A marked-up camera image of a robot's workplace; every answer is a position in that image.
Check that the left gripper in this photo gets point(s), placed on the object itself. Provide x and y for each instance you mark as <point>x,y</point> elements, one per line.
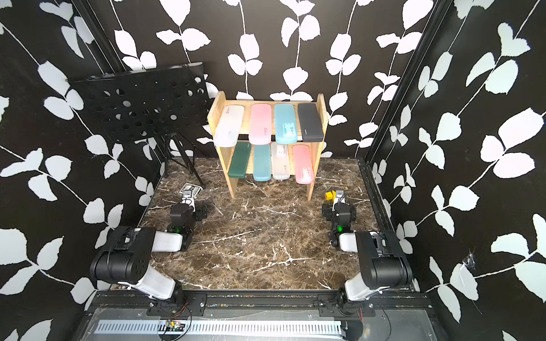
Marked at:
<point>200,212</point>

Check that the teal pencil case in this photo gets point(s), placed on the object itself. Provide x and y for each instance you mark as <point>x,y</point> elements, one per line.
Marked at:
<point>262,169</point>

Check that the dark grey pencil case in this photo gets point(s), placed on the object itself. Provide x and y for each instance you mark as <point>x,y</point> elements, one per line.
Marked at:
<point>310,123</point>

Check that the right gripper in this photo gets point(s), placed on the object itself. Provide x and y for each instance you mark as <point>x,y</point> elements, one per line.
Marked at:
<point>328,209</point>

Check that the light blue upper pencil case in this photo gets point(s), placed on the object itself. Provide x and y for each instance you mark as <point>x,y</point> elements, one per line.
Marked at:
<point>285,124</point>

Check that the pink pencil case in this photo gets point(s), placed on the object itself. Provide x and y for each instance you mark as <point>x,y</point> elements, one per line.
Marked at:
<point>260,125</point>
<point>303,166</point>

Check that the frosted white pencil case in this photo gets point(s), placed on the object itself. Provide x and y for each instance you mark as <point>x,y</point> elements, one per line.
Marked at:
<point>228,128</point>

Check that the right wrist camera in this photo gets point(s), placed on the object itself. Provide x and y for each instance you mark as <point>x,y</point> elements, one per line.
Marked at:
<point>339,197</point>

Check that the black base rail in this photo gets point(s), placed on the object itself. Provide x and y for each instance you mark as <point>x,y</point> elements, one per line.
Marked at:
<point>328,303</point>

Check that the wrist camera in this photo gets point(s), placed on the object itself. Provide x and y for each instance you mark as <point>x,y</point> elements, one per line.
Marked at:
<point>339,197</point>
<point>187,197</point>

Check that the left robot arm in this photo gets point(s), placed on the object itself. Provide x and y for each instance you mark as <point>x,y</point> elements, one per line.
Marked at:
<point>125,257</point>

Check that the black perforated music stand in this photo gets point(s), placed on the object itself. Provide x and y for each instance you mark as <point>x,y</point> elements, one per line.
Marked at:
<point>168,104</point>

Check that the white slotted cable duct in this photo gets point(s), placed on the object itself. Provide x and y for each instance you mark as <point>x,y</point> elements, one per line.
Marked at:
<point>257,328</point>

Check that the black white tag card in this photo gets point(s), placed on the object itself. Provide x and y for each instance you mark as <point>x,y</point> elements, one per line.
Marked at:
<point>193,188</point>

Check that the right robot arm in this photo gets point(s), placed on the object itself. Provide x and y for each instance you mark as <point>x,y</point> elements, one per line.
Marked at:
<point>382,263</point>

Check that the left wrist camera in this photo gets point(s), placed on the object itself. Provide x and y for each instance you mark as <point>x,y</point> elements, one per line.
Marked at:
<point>187,197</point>

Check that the small yellow block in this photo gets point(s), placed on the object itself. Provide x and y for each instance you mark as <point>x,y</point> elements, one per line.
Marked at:
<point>330,196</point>

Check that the clear white pencil case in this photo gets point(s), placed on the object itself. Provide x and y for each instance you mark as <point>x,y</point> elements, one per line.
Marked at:
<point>280,161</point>

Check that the wooden two-tier shelf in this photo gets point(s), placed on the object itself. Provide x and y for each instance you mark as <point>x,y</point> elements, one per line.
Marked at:
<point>225,154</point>

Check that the dark green pencil case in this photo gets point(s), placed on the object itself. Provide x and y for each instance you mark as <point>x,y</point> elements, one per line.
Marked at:
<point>240,159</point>

